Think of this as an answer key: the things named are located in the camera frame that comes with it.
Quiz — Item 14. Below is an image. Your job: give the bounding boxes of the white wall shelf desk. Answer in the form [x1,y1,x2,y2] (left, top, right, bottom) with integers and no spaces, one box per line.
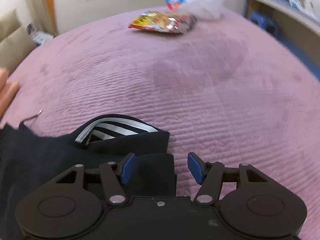
[246,0,319,64]

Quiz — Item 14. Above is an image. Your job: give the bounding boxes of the beige curtain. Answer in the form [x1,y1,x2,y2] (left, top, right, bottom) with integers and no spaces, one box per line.
[25,0,59,36]

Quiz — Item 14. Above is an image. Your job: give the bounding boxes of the beige headboard cushion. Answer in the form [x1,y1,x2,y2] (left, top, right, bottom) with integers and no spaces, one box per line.
[0,9,36,75]

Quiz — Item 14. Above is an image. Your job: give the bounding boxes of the pink bed cover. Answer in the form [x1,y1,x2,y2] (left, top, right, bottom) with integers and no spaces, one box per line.
[1,9,319,239]

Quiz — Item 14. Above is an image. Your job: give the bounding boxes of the blue plastic stool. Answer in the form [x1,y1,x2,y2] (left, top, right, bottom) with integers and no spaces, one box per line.
[248,11,279,38]

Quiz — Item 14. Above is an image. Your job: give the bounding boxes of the black hoodie white stripes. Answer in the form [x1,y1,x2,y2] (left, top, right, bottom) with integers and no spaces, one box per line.
[1,114,177,239]

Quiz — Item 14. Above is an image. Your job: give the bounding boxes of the person's left hand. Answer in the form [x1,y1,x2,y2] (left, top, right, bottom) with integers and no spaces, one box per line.
[0,68,20,118]

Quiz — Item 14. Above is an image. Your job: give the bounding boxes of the red yellow snack bag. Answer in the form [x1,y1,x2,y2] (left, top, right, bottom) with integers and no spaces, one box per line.
[129,11,197,34]

